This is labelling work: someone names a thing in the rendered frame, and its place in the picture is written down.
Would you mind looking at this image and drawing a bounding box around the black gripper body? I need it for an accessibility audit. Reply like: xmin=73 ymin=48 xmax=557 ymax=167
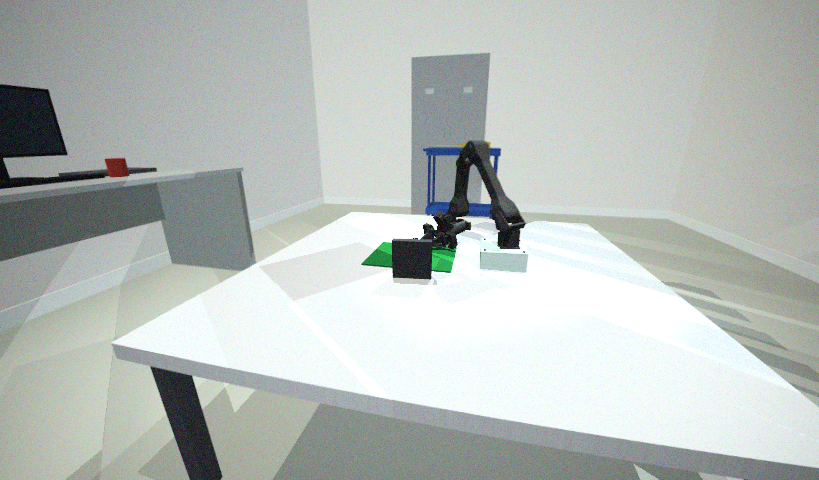
xmin=423 ymin=223 xmax=458 ymax=250

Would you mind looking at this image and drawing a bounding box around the green circuit board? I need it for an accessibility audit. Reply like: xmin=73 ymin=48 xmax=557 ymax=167
xmin=361 ymin=242 xmax=457 ymax=273

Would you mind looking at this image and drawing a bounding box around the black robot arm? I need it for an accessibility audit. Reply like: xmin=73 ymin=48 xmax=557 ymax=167
xmin=433 ymin=140 xmax=526 ymax=249

